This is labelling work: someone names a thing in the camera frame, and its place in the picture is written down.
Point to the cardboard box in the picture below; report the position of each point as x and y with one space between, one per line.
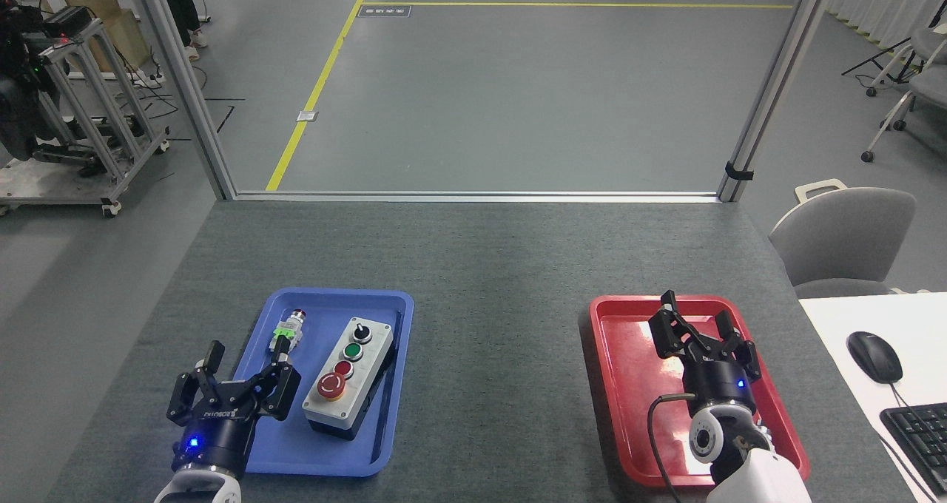
111 15

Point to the black computer mouse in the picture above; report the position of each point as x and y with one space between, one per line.
874 356

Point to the grey office chair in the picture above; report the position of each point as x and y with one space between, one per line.
843 240

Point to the small floor socket cover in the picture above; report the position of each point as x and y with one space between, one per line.
307 115

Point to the white desk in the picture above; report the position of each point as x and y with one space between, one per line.
836 325

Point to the grey control box with buttons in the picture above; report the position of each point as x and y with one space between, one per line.
348 385

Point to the red plastic tray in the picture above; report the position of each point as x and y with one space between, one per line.
629 385

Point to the grey chair on castors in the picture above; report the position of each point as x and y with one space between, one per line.
928 81

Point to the black clip on post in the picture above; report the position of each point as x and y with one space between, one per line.
737 171

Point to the black tripod stand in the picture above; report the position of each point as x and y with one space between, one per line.
884 52

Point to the aluminium frame cart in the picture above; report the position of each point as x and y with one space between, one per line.
96 103

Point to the white curtain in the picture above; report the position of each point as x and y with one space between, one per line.
888 0

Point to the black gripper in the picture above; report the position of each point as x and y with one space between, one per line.
218 440
719 388

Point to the black machine on cart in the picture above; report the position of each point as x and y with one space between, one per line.
18 81

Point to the blue plastic tray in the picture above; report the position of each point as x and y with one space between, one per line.
370 325

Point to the red-capped switch with green block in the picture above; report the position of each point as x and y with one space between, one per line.
288 333

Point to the silver aluminium post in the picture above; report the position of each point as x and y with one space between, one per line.
777 81
185 89

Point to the silver table rail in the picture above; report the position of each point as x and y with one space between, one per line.
473 195

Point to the black keyboard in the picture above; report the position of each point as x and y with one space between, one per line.
921 444

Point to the person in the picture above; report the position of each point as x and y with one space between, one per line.
177 7

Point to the dark floor plate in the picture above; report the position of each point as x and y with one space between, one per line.
384 10

